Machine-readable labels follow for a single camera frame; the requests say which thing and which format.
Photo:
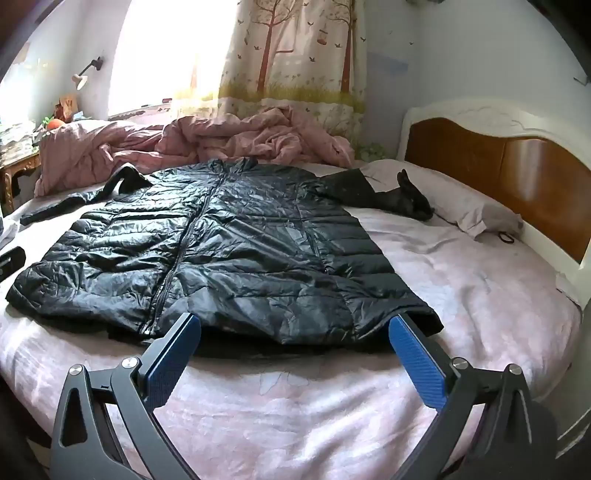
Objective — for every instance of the black puffer jacket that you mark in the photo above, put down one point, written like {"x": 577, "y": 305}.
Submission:
{"x": 254, "y": 240}

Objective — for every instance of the pale pink pillow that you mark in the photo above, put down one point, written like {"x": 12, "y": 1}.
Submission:
{"x": 461, "y": 203}

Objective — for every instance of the tree print curtain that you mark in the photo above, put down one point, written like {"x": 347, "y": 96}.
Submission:
{"x": 286, "y": 69}

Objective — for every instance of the stack of books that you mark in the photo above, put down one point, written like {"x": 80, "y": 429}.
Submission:
{"x": 16, "y": 138}

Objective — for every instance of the bed with pink sheet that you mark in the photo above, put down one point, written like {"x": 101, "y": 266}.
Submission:
{"x": 461, "y": 295}

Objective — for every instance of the green patterned cloth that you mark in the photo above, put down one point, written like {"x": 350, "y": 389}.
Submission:
{"x": 371, "y": 150}

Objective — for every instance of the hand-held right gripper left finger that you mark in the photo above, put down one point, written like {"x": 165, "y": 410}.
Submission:
{"x": 173, "y": 355}

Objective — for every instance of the brown decorated box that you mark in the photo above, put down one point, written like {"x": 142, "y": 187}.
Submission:
{"x": 69, "y": 105}

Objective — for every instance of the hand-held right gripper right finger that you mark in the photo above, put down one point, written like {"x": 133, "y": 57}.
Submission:
{"x": 418, "y": 364}

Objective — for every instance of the carved wooden side table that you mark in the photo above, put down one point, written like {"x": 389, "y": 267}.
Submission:
{"x": 18, "y": 170}

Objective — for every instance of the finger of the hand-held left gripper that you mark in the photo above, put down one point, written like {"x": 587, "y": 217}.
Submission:
{"x": 11, "y": 263}

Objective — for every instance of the white wooden headboard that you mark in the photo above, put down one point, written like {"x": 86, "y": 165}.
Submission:
{"x": 508, "y": 157}

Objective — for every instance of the bright window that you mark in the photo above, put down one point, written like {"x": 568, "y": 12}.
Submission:
{"x": 157, "y": 60}

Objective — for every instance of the pink quilt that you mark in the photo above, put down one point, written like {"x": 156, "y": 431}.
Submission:
{"x": 231, "y": 138}

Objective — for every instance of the wall lamp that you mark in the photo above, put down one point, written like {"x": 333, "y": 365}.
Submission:
{"x": 81, "y": 82}

